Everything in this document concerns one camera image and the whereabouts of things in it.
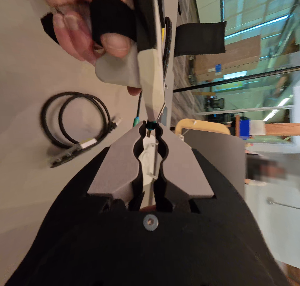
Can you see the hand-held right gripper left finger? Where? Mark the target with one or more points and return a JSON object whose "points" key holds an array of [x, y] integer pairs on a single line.
{"points": [[115, 173]]}

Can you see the black boom pole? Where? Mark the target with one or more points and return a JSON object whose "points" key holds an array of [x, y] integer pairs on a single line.
{"points": [[239, 79]]}

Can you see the black mesh swivel chair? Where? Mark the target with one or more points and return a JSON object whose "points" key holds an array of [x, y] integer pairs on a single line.
{"points": [[214, 103]]}

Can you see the blue storage bin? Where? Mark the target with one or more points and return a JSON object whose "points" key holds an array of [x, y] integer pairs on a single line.
{"points": [[244, 128]]}

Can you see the brown wooden side desk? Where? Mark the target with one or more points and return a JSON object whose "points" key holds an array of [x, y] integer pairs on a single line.
{"points": [[276, 128]]}

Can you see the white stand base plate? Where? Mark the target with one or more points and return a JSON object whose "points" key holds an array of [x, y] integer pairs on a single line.
{"points": [[151, 161]]}

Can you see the brown cardboard box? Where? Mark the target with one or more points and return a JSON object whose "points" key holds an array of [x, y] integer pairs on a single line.
{"points": [[229, 56]]}

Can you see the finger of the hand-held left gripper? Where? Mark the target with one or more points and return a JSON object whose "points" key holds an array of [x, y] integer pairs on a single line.
{"points": [[152, 84]]}

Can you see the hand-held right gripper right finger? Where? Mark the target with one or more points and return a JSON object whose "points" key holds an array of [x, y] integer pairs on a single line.
{"points": [[187, 173]]}

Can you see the black office chair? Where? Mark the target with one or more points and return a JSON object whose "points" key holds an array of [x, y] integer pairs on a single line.
{"points": [[201, 37]]}

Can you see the person's left hand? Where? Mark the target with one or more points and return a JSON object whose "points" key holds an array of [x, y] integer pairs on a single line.
{"points": [[79, 14]]}

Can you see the dark monitor with wooden back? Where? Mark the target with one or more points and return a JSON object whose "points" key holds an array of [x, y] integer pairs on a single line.
{"points": [[211, 145]]}

